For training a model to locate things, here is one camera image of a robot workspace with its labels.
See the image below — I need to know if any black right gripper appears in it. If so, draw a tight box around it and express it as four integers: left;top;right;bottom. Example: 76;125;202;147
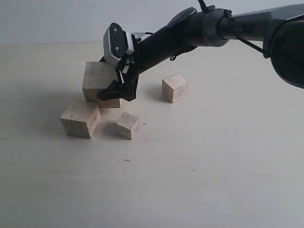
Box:
97;26;187;102

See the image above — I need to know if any smallest wooden cube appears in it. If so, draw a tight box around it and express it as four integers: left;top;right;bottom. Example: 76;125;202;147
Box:
115;112;140;140

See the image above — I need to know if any second largest wooden cube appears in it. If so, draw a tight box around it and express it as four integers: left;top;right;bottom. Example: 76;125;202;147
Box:
60;99;101;139

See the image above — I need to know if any third largest wooden cube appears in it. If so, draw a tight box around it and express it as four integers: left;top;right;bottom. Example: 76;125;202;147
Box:
162;74;189;103

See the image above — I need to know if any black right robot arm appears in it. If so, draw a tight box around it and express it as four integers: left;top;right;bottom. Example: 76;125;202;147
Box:
97;1;304;101

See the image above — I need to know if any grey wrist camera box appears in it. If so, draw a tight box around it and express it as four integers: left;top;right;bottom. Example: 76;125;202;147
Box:
103;23;134;66

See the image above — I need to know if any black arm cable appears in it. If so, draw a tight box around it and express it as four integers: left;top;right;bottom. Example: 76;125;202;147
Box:
198;0;268;59

